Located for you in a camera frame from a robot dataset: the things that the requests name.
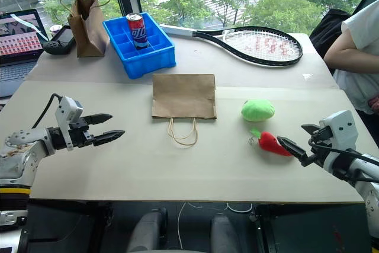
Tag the blue plastic divided bin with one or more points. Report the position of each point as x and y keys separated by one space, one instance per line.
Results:
x=148 y=64

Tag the black and white tennis racket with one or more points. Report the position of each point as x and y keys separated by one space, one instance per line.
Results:
x=177 y=30

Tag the grey rounded leg shape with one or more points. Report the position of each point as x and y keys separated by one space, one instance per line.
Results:
x=146 y=232
x=225 y=235

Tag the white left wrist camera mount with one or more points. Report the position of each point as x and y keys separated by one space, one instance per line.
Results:
x=67 y=110

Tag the white and purple cup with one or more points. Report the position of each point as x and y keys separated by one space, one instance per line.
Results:
x=54 y=30

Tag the person's bare forearm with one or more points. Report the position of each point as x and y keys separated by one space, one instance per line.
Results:
x=343 y=53

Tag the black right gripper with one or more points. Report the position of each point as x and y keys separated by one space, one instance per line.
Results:
x=318 y=152

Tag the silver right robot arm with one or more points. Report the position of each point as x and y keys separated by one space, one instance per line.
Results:
x=371 y=196

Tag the red plush chili pepper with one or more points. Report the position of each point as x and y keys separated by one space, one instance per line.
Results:
x=270 y=144

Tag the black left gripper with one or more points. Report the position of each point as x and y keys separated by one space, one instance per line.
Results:
x=80 y=136

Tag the person's white t-shirt torso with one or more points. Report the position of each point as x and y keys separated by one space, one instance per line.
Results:
x=364 y=28

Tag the open laptop computer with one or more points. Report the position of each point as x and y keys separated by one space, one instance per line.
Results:
x=17 y=42

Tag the black handheld console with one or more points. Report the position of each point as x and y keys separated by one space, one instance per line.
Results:
x=65 y=37

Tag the green plush vegetable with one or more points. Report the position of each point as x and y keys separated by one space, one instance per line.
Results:
x=257 y=110

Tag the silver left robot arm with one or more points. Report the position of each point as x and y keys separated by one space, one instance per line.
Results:
x=24 y=153

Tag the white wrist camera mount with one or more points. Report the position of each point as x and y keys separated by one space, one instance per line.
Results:
x=340 y=130
x=67 y=110

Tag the red and blue soda can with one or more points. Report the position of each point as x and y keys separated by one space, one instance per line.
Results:
x=137 y=32

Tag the small white tape scrap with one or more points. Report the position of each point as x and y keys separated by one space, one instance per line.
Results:
x=307 y=76

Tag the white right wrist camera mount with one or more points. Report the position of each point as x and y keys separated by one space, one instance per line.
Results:
x=340 y=130

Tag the black backpack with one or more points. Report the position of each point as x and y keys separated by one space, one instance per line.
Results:
x=327 y=30

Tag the person's bare hand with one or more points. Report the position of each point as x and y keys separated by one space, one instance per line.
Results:
x=374 y=103

